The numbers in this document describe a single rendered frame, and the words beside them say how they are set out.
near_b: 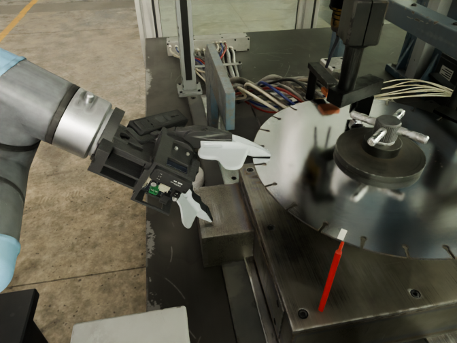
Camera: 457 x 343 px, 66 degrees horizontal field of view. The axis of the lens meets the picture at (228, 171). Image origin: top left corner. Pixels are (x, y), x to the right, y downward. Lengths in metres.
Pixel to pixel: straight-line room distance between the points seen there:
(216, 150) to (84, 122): 0.16
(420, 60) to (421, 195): 0.77
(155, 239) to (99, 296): 0.90
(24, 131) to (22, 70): 0.06
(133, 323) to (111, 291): 1.14
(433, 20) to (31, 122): 0.64
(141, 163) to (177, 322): 0.18
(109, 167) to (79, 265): 1.24
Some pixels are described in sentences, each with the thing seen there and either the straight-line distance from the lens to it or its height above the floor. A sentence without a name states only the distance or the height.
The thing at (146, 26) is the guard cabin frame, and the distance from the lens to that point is 1.54.
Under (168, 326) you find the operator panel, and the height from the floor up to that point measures 0.90.
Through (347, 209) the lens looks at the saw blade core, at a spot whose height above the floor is 0.95.
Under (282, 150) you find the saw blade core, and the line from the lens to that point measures 0.48.
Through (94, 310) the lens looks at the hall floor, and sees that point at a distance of 1.50.
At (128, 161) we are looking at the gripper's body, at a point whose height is 0.97.
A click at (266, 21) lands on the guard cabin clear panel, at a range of 1.65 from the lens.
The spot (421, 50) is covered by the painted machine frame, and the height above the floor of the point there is 0.86.
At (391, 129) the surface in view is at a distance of 0.47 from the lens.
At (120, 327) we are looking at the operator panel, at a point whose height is 0.90.
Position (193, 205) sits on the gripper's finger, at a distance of 0.52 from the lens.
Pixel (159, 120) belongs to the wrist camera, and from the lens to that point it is 0.49.
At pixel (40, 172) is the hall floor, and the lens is 2.20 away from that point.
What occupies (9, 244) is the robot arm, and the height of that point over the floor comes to 0.97.
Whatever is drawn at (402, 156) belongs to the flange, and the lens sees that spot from 0.50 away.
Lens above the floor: 1.23
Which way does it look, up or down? 39 degrees down
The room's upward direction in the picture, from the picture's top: straight up
